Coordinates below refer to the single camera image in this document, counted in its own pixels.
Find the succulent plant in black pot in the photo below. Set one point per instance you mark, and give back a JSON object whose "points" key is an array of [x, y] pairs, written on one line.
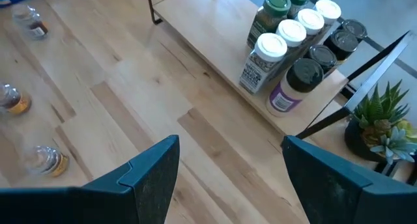
{"points": [[374, 120]]}

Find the purple-label jar black lid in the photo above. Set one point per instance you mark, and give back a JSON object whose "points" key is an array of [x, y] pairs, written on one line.
{"points": [[286, 97]]}

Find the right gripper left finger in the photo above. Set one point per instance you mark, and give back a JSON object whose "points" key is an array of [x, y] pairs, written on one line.
{"points": [[97, 204]]}

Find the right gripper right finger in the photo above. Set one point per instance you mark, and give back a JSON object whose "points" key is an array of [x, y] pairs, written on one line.
{"points": [[342, 201]]}

